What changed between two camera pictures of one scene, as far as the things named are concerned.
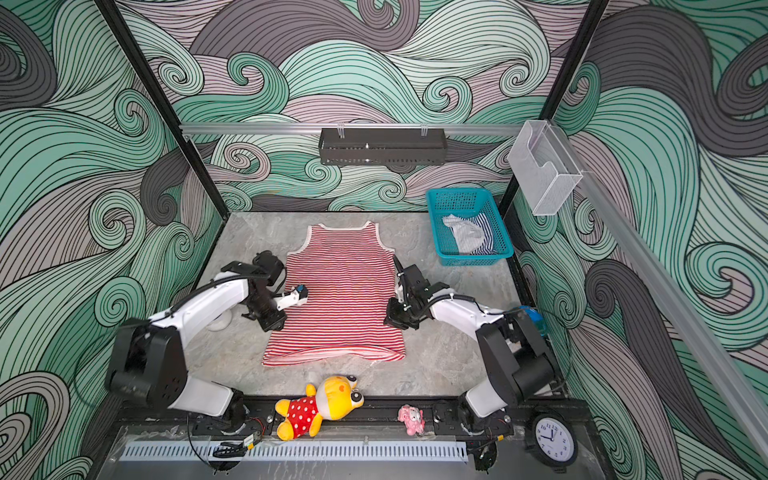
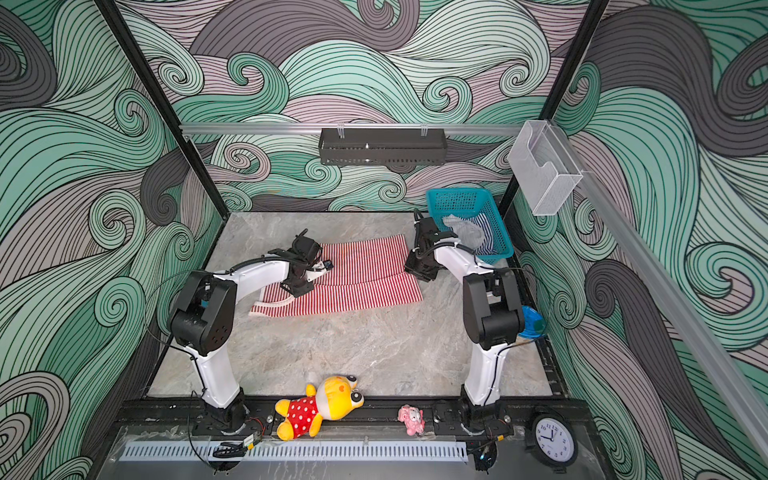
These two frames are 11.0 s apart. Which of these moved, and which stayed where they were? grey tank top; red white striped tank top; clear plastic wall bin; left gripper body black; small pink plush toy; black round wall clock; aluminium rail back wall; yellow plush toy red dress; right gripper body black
Moved: red white striped tank top; right gripper body black; left gripper body black
Stayed: grey tank top; clear plastic wall bin; aluminium rail back wall; yellow plush toy red dress; black round wall clock; small pink plush toy
